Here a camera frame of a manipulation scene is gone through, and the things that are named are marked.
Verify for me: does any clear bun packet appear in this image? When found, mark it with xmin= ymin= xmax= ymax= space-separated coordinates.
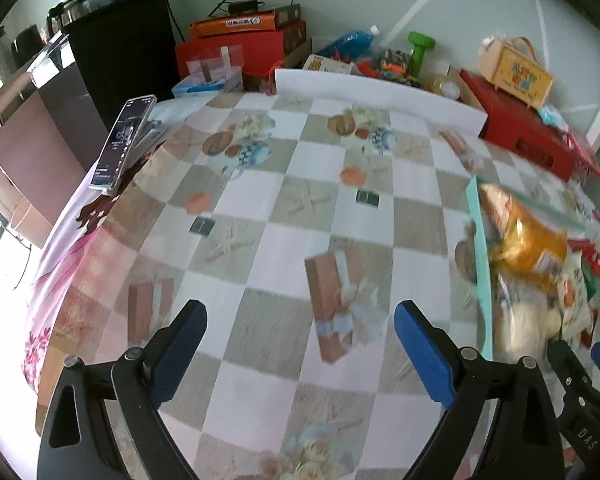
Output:
xmin=492 ymin=272 xmax=566 ymax=361

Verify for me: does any smartphone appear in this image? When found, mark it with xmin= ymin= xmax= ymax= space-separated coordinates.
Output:
xmin=89 ymin=94 xmax=157 ymax=191

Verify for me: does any orange flat box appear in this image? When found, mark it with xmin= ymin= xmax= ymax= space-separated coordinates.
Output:
xmin=189 ymin=4 xmax=302 ymax=38

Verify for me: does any blue face mask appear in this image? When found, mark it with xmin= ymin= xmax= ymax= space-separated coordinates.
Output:
xmin=536 ymin=105 xmax=568 ymax=128

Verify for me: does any yellow bread packet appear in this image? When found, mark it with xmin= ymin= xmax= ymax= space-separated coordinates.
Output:
xmin=490 ymin=210 xmax=571 ymax=293

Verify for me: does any black thermos jug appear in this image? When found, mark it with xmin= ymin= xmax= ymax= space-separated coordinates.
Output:
xmin=12 ymin=25 xmax=43 ymax=61

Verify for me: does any teal cardboard tray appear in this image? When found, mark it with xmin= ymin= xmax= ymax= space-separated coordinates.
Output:
xmin=464 ymin=175 xmax=600 ymax=361

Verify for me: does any clear plastic box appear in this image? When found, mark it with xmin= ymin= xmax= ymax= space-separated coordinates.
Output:
xmin=186 ymin=45 xmax=243 ymax=83

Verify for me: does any green dumbbell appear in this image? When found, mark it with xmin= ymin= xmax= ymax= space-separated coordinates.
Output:
xmin=407 ymin=31 xmax=436 ymax=81

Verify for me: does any small yellow white box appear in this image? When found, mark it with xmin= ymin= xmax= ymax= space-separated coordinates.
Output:
xmin=300 ymin=54 xmax=355 ymax=76

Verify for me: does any pile of colourful toys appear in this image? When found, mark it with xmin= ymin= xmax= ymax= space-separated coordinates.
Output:
xmin=355 ymin=47 xmax=421 ymax=83

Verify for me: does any tan house gift box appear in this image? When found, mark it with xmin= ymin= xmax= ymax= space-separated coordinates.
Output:
xmin=478 ymin=35 xmax=555 ymax=108

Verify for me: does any brown paper bag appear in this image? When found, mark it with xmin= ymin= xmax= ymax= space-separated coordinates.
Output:
xmin=0 ymin=195 xmax=53 ymax=251

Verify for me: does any red snack bag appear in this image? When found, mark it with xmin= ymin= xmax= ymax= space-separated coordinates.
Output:
xmin=570 ymin=239 xmax=600 ymax=281

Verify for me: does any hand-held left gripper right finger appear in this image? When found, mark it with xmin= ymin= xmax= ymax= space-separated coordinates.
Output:
xmin=394 ymin=300 xmax=566 ymax=480

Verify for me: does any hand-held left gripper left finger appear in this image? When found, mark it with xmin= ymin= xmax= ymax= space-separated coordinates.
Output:
xmin=36 ymin=299 xmax=208 ymax=480

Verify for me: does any black water dispenser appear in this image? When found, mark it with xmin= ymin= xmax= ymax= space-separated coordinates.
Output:
xmin=47 ymin=0 xmax=181 ymax=131

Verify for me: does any blue plastic bottle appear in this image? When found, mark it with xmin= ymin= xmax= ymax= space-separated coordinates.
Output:
xmin=314 ymin=25 xmax=382 ymax=61

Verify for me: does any white phone stand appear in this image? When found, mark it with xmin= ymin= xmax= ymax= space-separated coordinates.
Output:
xmin=107 ymin=117 xmax=168 ymax=196

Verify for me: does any brown side cabinet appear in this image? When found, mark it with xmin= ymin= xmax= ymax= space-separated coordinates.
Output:
xmin=0 ymin=30 xmax=111 ymax=241

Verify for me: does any yellow plastic bottle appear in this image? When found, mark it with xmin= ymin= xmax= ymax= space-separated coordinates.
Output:
xmin=425 ymin=60 xmax=463 ymax=98

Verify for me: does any red gift box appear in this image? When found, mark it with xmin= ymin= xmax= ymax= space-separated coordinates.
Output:
xmin=459 ymin=69 xmax=581 ymax=181

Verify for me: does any steel kettle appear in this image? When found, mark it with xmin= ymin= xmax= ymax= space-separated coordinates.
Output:
xmin=47 ymin=0 xmax=93 ymax=31

